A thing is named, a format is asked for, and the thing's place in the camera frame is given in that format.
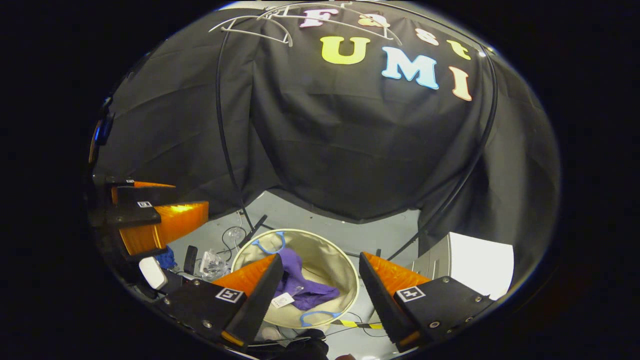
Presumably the black clothes rack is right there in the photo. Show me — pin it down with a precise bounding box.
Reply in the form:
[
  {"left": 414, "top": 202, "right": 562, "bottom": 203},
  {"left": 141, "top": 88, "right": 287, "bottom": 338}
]
[{"left": 215, "top": 0, "right": 498, "bottom": 261}]

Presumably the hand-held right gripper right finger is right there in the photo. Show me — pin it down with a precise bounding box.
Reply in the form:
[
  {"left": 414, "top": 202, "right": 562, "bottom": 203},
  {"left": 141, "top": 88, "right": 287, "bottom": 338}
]
[{"left": 359, "top": 251, "right": 493, "bottom": 353}]

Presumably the black flat object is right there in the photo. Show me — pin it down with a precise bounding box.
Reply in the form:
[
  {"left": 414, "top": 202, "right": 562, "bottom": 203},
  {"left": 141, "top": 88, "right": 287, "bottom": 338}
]
[{"left": 183, "top": 245, "right": 199, "bottom": 275}]

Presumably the purple knit jacket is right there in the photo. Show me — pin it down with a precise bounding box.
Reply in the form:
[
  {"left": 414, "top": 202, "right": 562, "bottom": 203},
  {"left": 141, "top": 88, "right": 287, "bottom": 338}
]
[{"left": 272, "top": 247, "right": 341, "bottom": 311}]

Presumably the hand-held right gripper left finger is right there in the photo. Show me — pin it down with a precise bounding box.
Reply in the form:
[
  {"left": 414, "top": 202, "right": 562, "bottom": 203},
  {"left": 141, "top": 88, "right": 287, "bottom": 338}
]
[{"left": 159, "top": 253, "right": 285, "bottom": 351}]

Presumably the white rounded device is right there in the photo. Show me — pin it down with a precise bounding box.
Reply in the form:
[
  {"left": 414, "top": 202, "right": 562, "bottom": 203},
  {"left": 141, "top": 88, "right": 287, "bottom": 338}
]
[{"left": 138, "top": 256, "right": 169, "bottom": 291}]

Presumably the white drawer cabinet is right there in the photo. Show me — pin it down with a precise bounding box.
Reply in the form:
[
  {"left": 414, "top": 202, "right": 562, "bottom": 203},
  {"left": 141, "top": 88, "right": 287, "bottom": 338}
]
[{"left": 411, "top": 231, "right": 516, "bottom": 302}]

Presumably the black backdrop cloth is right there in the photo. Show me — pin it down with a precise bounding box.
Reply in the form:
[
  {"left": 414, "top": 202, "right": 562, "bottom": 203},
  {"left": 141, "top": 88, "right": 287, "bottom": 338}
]
[{"left": 92, "top": 2, "right": 561, "bottom": 296}]

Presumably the beige laundry hamper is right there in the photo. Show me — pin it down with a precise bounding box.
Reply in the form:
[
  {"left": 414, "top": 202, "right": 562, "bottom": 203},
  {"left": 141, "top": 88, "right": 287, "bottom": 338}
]
[{"left": 231, "top": 229, "right": 361, "bottom": 330}]

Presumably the white clothes hanger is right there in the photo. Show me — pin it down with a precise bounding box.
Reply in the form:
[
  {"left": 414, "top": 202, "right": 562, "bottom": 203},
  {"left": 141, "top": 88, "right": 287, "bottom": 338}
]
[
  {"left": 209, "top": 14, "right": 294, "bottom": 48},
  {"left": 257, "top": 2, "right": 403, "bottom": 47}
]

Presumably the blue cloth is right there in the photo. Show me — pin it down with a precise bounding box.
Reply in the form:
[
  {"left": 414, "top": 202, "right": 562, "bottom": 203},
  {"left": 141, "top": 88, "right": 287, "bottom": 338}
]
[{"left": 155, "top": 247, "right": 177, "bottom": 271}]

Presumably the dark cloth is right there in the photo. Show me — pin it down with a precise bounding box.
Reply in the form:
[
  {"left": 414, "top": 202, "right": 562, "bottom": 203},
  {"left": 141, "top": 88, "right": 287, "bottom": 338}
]
[{"left": 260, "top": 328, "right": 331, "bottom": 360}]

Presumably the clear plastic bag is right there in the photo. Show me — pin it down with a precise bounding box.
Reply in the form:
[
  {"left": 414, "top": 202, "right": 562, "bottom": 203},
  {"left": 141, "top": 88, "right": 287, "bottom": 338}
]
[{"left": 199, "top": 247, "right": 232, "bottom": 281}]

